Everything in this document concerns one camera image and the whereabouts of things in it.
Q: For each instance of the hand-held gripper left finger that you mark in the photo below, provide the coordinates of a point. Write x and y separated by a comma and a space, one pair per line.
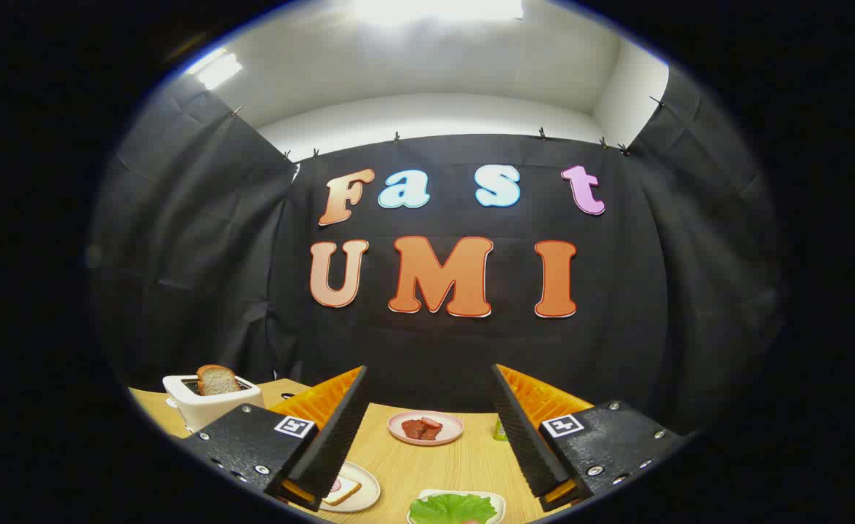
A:
336, 444

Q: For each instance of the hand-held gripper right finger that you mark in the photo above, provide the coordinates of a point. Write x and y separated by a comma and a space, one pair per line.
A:
525, 444

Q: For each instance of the white rounded square plate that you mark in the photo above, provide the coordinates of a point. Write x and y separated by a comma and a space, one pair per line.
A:
498, 501

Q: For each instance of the green lettuce leaf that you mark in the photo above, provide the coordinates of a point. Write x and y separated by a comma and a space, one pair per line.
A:
449, 508

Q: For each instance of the toasted bread slice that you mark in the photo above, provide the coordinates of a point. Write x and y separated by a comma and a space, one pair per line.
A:
216, 380

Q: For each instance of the green drink bottle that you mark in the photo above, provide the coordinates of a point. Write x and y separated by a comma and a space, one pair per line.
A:
500, 431

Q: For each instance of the square sandwich bread slice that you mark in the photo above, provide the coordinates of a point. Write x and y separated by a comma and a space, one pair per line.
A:
346, 491

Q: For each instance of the round white plate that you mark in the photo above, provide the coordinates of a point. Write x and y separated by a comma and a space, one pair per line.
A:
367, 484

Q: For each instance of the pink plate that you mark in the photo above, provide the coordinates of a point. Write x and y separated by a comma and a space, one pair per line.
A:
396, 428

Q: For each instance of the brown meat pieces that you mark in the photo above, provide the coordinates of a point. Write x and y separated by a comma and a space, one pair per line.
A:
416, 431

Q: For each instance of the red sausage slice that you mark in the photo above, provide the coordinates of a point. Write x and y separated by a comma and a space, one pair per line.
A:
431, 422

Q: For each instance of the black backdrop cloth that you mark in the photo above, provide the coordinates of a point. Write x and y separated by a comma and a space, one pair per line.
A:
434, 349

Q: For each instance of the white toaster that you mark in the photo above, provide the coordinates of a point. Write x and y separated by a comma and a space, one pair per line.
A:
201, 415

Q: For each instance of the ceiling light panel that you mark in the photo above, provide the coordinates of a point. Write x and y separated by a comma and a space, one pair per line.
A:
214, 70

